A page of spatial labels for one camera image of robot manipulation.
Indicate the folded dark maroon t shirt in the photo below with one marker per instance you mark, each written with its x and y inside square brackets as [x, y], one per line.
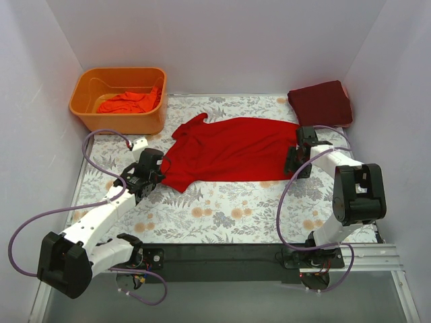
[322, 104]

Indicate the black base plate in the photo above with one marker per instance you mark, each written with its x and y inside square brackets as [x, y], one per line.
[183, 263]

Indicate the red t shirt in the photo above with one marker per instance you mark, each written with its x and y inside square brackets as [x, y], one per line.
[242, 149]

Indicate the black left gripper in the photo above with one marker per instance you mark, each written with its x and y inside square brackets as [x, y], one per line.
[156, 176]

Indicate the orange t shirt in basin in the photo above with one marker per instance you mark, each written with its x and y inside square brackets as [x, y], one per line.
[131, 102]

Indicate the aluminium frame rail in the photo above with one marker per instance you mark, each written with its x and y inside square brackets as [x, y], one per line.
[371, 287]

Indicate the folded pink t shirt underneath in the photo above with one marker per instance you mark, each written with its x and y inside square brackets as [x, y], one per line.
[345, 92]

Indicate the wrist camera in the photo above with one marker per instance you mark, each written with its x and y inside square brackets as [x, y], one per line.
[306, 136]
[146, 158]

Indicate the orange plastic basin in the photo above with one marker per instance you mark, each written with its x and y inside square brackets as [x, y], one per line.
[97, 85]

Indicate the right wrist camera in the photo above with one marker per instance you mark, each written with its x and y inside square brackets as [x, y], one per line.
[306, 136]

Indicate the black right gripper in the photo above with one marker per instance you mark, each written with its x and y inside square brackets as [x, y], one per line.
[295, 161]

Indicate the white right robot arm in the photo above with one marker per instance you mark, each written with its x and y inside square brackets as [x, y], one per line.
[358, 196]

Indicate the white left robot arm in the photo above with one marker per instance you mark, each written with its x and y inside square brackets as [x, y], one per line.
[71, 259]

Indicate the floral patterned table mat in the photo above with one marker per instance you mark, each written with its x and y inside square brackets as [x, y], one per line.
[225, 212]

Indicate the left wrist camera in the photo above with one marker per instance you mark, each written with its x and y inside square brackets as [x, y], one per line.
[146, 158]

